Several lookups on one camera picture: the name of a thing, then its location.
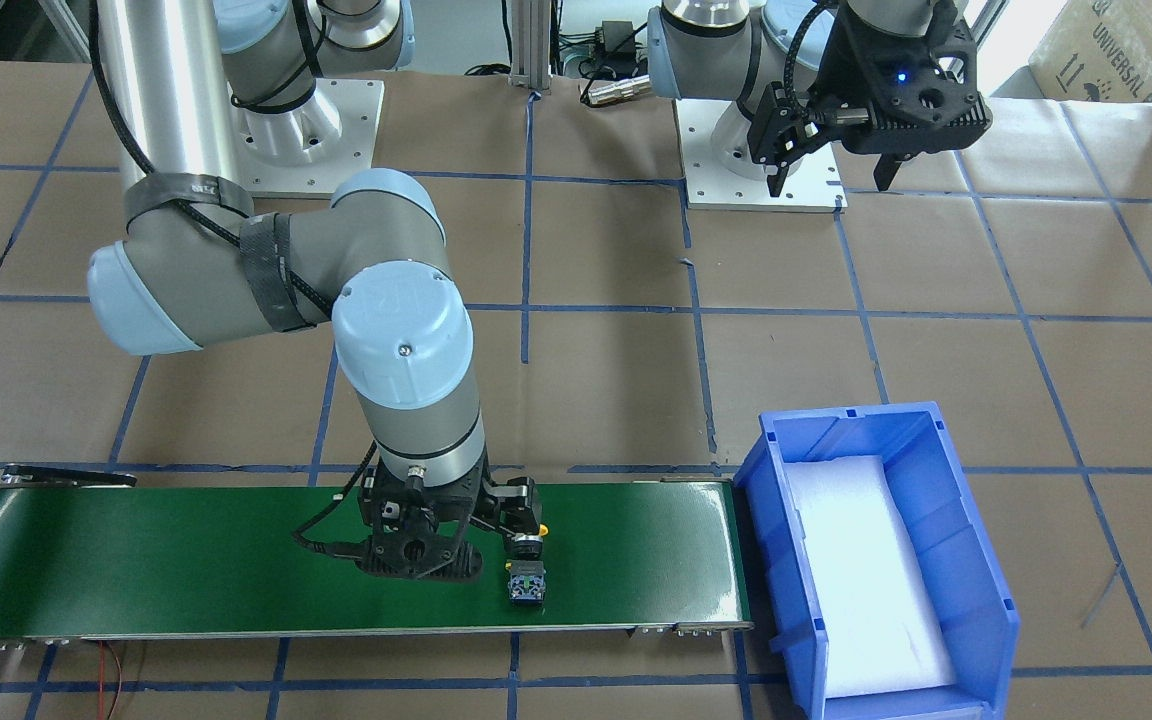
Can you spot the silver cylindrical connector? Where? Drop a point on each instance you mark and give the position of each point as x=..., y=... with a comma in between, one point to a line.
x=616, y=92

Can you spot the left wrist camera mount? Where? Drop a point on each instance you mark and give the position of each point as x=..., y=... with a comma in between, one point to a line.
x=899, y=78

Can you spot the black power adapter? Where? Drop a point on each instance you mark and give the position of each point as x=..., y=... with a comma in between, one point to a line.
x=615, y=38

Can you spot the cardboard box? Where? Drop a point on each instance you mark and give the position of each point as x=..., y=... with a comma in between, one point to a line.
x=1097, y=51

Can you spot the aluminium frame post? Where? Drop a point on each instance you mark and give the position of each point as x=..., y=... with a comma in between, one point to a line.
x=531, y=26

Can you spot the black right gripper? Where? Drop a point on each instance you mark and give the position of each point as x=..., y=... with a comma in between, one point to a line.
x=515, y=507

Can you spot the yellow mushroom push button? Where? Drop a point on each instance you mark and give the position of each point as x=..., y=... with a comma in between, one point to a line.
x=526, y=582

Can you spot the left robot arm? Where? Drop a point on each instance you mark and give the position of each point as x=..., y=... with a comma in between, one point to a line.
x=718, y=50

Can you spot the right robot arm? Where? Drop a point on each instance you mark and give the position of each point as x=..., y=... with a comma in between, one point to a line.
x=183, y=82

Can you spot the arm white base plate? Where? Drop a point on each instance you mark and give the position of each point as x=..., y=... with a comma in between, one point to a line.
x=720, y=172
x=336, y=150

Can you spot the green conveyor belt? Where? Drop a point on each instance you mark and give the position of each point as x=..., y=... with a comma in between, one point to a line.
x=220, y=562

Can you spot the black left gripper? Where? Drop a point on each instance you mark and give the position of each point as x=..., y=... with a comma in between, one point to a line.
x=848, y=62

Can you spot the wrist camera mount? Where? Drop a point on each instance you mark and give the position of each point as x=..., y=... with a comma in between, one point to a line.
x=899, y=78
x=417, y=532

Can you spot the blue plastic bin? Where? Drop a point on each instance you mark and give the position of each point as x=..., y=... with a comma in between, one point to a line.
x=970, y=596

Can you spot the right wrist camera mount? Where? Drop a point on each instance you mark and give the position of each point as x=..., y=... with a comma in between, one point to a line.
x=417, y=532

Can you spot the white foam pad bin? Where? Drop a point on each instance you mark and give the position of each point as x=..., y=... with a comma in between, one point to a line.
x=883, y=635

